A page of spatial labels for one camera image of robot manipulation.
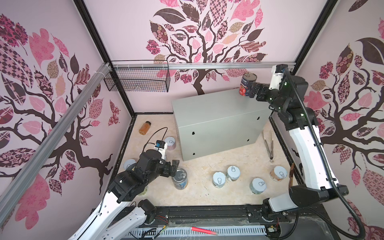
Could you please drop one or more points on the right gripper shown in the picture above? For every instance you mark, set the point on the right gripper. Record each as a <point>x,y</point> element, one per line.
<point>262,90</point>

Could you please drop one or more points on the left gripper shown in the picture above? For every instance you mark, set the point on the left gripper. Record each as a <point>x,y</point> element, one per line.
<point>167,165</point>

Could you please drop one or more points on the blue label tall can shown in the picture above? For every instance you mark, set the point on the blue label tall can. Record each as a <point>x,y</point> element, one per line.
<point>180,180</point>

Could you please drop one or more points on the la sicilia tomato can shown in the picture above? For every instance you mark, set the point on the la sicilia tomato can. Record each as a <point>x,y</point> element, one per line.
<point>246,83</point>

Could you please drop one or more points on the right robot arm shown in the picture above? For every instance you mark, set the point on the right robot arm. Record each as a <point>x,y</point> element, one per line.
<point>320,184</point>

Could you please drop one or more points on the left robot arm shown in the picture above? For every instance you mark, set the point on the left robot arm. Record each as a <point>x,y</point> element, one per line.
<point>116,215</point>

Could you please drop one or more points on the pink can near cabinet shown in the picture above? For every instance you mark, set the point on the pink can near cabinet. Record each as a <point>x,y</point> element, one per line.
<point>171,143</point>

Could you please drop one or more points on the teal can front middle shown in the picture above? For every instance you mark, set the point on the teal can front middle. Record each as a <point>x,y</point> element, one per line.
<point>219,179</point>

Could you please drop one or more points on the teal can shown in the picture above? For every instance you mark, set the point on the teal can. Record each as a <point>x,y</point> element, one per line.
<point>258,186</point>
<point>233,173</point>
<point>219,179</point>

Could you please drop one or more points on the yellow label can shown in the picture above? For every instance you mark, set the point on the yellow label can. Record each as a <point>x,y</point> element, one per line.
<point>129,164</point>

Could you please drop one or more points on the orange spice jar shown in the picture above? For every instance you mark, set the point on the orange spice jar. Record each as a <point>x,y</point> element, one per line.
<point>145,128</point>

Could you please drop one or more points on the grey metal cabinet box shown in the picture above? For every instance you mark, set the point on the grey metal cabinet box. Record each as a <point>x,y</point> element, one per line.
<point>216,122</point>

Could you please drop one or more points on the teal can rear middle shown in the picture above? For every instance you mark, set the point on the teal can rear middle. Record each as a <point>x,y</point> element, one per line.
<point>233,173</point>

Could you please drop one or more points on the metal kitchen tongs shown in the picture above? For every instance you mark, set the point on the metal kitchen tongs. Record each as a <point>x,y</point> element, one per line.
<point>269,146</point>

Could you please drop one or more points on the pink marker pen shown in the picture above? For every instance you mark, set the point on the pink marker pen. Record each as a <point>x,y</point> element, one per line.
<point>204,231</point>

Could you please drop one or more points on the orange label can right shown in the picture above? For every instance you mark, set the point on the orange label can right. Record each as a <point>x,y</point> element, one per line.
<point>278,173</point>

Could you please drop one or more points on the teal can right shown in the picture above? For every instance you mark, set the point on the teal can right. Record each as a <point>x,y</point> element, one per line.
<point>258,186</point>

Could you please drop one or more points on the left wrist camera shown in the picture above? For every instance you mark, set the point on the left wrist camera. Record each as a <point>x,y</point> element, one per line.
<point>160,145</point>

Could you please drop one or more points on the white slotted cable duct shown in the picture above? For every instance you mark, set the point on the white slotted cable duct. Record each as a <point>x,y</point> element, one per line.
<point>195,232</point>

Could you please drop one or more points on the aluminium rail back wall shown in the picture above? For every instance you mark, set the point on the aluminium rail back wall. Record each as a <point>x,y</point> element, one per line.
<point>197,66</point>

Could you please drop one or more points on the aluminium rail wall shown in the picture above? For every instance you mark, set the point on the aluminium rail wall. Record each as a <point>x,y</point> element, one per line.
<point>197,66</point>
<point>23,180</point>

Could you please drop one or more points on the wooden handled knife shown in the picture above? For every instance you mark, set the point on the wooden handled knife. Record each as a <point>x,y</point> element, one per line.
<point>291,175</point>

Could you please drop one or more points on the black wire basket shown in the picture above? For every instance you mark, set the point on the black wire basket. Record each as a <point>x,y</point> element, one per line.
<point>139,76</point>

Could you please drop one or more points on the black mounting rail base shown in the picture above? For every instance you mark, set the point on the black mounting rail base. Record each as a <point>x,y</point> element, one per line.
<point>292,225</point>

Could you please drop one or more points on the aluminium rail left wall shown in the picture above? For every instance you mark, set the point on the aluminium rail left wall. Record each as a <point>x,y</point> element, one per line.
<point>23,180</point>

